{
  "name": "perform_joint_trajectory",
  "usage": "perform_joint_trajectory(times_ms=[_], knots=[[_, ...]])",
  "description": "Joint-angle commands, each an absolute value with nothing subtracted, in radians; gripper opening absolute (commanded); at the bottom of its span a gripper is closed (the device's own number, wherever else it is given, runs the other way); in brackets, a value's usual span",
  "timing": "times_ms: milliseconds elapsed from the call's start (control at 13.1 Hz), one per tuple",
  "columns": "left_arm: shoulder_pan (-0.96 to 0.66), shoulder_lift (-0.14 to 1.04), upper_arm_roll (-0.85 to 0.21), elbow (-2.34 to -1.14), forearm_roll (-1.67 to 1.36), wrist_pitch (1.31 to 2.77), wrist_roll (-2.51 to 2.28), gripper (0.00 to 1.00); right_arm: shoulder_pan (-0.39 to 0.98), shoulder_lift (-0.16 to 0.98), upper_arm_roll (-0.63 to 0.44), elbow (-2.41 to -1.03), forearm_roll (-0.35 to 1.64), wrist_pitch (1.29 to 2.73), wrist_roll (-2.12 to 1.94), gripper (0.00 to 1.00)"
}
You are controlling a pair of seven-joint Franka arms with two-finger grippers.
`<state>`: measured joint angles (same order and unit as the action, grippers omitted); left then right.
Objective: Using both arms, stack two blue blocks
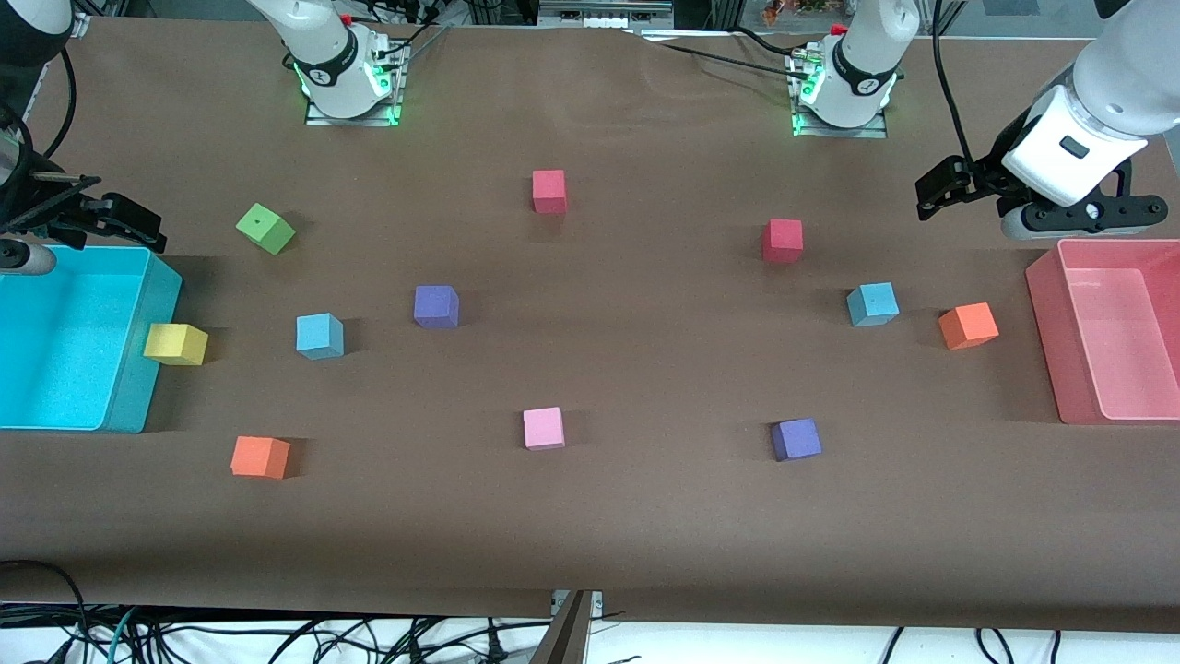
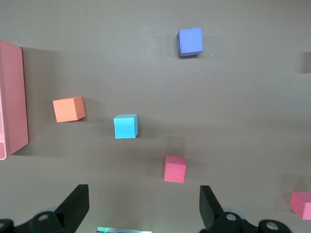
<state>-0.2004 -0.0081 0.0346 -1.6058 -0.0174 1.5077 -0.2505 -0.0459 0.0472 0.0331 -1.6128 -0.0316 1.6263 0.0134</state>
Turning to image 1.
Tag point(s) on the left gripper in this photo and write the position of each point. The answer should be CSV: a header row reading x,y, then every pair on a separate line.
x,y
985,175

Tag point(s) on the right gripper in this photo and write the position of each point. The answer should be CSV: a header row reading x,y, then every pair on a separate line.
x,y
57,205

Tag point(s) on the light blue foam block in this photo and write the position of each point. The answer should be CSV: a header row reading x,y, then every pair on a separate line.
x,y
872,304
319,334

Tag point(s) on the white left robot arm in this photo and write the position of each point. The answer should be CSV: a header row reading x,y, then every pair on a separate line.
x,y
1106,83

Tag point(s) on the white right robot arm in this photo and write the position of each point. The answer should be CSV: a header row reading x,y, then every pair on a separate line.
x,y
323,55

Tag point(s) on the yellow foam block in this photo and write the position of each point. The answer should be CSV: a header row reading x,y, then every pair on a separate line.
x,y
175,343

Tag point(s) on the green foam block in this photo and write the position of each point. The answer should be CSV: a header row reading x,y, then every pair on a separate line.
x,y
265,229

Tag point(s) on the orange foam block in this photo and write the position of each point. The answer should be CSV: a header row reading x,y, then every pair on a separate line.
x,y
258,456
968,325

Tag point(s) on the cyan plastic bin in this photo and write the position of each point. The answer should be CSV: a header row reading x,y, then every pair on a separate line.
x,y
64,350

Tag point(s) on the red foam block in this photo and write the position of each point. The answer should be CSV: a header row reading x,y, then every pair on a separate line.
x,y
783,238
548,189

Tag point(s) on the pink plastic bin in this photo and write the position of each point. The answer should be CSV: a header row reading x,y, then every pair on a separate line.
x,y
1106,350

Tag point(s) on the purple foam block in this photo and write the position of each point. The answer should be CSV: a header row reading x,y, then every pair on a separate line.
x,y
796,439
435,306

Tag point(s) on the brown table cover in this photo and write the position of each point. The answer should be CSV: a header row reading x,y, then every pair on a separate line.
x,y
645,516

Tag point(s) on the pink foam block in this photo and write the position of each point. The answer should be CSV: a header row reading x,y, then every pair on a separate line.
x,y
544,428

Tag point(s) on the metal table clamp plate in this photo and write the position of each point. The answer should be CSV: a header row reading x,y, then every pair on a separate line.
x,y
595,601

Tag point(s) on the dark table support beam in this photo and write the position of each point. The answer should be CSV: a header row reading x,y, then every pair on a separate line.
x,y
564,641

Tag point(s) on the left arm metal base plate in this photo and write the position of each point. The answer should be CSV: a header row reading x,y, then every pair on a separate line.
x,y
880,120

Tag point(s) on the metal table corner bracket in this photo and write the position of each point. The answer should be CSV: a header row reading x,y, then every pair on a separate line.
x,y
74,25

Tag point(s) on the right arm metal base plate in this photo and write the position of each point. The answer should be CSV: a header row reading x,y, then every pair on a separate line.
x,y
395,92

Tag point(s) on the silver aluminium frame rail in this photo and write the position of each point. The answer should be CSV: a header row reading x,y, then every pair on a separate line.
x,y
604,11

